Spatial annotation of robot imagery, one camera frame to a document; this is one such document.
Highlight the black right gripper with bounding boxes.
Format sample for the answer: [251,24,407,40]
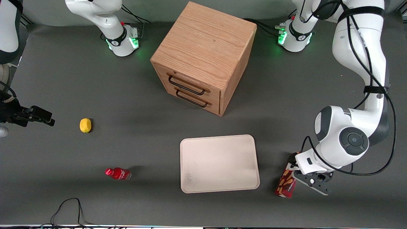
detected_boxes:
[0,91,55,128]

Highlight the red cookie box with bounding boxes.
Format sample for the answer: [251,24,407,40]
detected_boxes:
[275,152,301,199]

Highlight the beige rectangular tray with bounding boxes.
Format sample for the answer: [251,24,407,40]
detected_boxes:
[180,135,260,194]

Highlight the yellow lemon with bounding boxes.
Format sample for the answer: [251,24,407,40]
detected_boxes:
[79,118,92,133]

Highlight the red soda bottle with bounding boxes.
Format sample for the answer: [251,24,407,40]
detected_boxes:
[105,167,132,181]

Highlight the wooden drawer front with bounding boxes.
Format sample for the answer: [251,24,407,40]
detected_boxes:
[157,67,221,103]
[162,81,221,115]

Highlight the wooden drawer cabinet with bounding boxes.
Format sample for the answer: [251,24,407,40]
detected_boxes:
[150,1,257,116]

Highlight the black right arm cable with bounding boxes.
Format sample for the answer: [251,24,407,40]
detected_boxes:
[0,81,17,99]

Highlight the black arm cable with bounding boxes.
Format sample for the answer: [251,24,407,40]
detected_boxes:
[300,0,397,176]
[0,81,17,99]

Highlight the black cable on table edge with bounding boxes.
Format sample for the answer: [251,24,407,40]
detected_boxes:
[40,198,96,228]

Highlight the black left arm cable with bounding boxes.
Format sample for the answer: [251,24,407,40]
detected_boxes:
[300,0,397,176]

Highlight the black right arm base cables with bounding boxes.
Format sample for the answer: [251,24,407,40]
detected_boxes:
[121,4,151,40]

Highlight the black arm base cables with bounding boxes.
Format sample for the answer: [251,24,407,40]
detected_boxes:
[121,4,151,40]
[243,18,286,37]

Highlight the black wire drawer handle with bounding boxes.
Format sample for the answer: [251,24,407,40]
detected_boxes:
[167,73,211,96]
[174,87,213,108]

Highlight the black left arm base cables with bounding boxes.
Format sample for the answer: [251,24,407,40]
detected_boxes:
[243,18,286,37]

